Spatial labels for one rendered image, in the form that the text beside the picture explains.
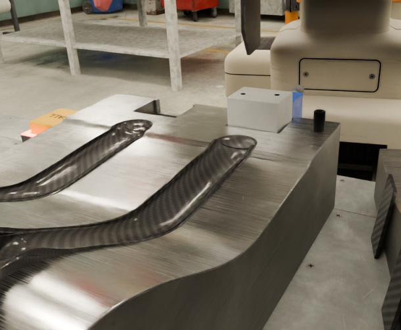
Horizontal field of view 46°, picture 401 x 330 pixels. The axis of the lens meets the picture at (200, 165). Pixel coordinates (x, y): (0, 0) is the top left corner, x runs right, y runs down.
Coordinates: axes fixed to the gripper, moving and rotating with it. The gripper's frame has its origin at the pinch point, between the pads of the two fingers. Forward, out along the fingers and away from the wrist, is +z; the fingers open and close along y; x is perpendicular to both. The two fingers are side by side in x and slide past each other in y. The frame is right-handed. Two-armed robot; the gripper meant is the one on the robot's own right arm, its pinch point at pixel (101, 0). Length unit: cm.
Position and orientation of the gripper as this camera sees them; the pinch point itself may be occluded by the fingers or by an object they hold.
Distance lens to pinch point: 50.8
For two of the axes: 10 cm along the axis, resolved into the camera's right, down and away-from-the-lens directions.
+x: 3.1, 0.2, 9.5
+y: 9.5, 0.9, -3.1
